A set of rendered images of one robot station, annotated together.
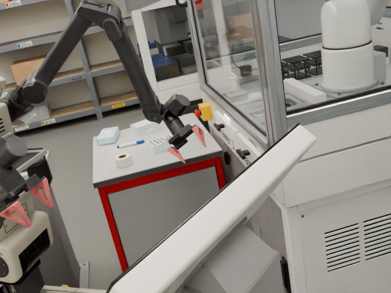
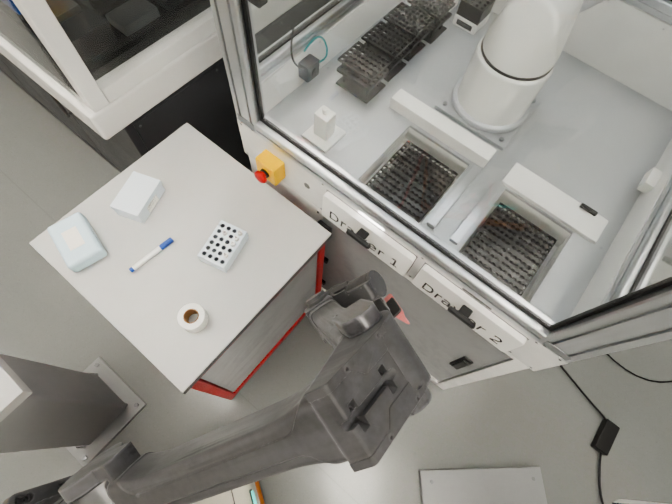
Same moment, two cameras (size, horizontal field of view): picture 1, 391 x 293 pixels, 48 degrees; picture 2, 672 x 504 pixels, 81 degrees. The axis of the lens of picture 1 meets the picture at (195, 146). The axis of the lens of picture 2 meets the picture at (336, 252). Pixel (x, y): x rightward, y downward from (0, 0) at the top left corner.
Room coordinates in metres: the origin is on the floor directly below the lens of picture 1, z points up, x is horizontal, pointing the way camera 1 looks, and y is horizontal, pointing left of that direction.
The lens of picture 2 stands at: (1.45, 0.27, 1.82)
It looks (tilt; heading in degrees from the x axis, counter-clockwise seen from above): 66 degrees down; 309
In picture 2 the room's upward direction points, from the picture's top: 9 degrees clockwise
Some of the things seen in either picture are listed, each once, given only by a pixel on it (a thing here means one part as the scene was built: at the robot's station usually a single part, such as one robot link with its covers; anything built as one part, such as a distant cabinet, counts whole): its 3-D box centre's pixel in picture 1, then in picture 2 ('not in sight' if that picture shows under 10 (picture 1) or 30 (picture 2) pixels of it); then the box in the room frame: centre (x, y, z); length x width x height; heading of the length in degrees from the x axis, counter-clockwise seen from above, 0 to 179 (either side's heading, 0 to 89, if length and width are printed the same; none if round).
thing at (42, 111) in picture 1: (33, 113); not in sight; (5.36, 1.90, 0.22); 0.40 x 0.30 x 0.17; 98
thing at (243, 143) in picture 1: (252, 159); (465, 308); (1.38, -0.19, 0.87); 0.29 x 0.02 x 0.11; 8
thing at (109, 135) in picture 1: (108, 135); (77, 241); (2.22, 0.44, 0.78); 0.15 x 0.10 x 0.04; 175
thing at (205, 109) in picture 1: (204, 111); (270, 168); (2.02, -0.08, 0.88); 0.07 x 0.05 x 0.07; 8
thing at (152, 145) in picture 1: (162, 143); (223, 246); (1.95, 0.15, 0.78); 0.12 x 0.08 x 0.04; 113
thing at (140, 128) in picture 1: (145, 127); (138, 197); (2.23, 0.24, 0.79); 0.13 x 0.09 x 0.05; 118
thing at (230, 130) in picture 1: (227, 132); (365, 234); (1.69, -0.14, 0.87); 0.29 x 0.02 x 0.11; 8
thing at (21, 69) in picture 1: (32, 71); not in sight; (5.40, 1.75, 0.72); 0.41 x 0.32 x 0.28; 98
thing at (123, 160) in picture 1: (123, 160); (193, 317); (1.84, 0.33, 0.78); 0.07 x 0.07 x 0.04
